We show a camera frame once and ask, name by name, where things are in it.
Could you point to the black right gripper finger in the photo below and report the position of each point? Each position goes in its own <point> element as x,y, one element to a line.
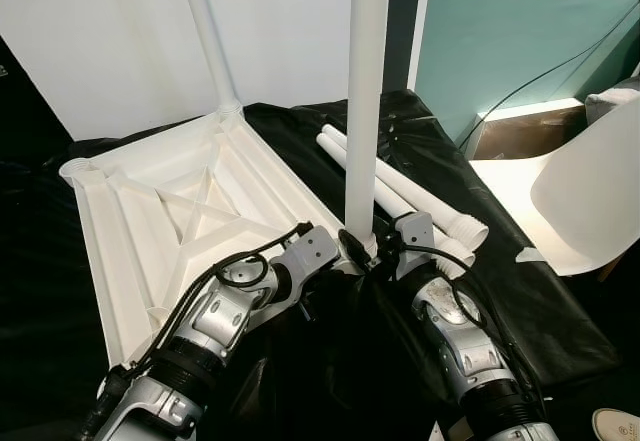
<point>355,244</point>

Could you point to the white tapered plastic table leg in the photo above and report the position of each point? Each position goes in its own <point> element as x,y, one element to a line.
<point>388,199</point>
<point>365,91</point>
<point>430,196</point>
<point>205,31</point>

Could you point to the white plastic table top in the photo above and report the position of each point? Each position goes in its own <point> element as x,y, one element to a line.
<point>150,211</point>

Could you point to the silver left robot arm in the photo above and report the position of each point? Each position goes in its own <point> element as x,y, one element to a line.
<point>200,341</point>

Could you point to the black plastic sheet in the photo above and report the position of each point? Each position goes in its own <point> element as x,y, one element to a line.
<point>540,311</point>

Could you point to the brown cardboard box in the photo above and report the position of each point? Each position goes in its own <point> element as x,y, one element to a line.
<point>520,136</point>

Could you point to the white plastic shell chair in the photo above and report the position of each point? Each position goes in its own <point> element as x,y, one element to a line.
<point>580,201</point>

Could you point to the person's white shoe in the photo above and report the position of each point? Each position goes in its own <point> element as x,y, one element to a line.
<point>615,426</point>

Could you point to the large white board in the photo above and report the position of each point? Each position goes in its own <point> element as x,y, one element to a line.
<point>100,51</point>

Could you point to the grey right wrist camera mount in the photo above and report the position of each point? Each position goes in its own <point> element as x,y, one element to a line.
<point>415,241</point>

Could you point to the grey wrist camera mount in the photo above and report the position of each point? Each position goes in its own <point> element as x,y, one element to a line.
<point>312,249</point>
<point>415,241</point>

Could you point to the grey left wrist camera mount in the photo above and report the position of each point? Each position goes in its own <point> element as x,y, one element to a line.
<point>312,249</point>

